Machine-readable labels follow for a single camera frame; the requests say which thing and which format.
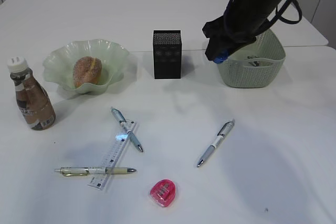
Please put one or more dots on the blue grip pen on ruler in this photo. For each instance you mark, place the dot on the blue grip pen on ruler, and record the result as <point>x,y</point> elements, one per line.
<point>123,123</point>

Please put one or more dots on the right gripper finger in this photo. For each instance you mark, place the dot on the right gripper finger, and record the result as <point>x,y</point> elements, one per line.
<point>233,45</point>
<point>214,48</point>

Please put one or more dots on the green wavy glass plate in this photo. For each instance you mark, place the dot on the green wavy glass plate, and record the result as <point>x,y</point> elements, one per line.
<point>60,63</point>

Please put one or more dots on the pink pencil sharpener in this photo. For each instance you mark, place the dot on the pink pencil sharpener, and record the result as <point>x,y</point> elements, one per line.
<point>163,193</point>

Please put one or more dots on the black square pen holder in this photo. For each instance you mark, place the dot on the black square pen holder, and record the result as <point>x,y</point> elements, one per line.
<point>167,54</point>

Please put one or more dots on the brown drink bottle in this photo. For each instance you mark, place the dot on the brown drink bottle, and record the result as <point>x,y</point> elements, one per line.
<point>31,98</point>

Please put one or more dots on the cream grip pen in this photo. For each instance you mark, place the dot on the cream grip pen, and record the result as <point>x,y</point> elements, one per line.
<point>84,171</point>

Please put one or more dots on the sugared bread roll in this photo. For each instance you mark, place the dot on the sugared bread roll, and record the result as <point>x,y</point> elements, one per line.
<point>87,70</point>

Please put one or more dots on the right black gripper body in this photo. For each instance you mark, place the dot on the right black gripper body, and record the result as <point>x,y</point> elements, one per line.
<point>249,18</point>

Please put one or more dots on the blue pencil sharpener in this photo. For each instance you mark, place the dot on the blue pencil sharpener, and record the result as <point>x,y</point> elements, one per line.
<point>221,57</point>

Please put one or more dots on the grey grip pen right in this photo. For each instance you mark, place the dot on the grey grip pen right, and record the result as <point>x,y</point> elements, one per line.
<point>221,135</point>

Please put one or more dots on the clear plastic ruler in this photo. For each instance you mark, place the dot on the clear plastic ruler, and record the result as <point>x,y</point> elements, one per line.
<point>115,151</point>

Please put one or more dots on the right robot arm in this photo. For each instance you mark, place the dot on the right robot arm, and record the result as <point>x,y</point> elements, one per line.
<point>240,24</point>

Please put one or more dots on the green plastic woven basket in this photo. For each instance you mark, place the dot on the green plastic woven basket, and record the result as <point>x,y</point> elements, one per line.
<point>236,71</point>

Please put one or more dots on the grey paper ball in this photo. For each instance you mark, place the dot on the grey paper ball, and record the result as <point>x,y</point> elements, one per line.
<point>251,57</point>

